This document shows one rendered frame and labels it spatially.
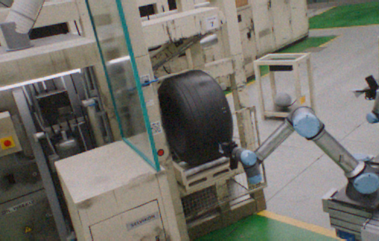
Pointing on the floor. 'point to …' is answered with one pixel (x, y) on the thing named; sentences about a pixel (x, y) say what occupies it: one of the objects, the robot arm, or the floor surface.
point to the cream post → (139, 47)
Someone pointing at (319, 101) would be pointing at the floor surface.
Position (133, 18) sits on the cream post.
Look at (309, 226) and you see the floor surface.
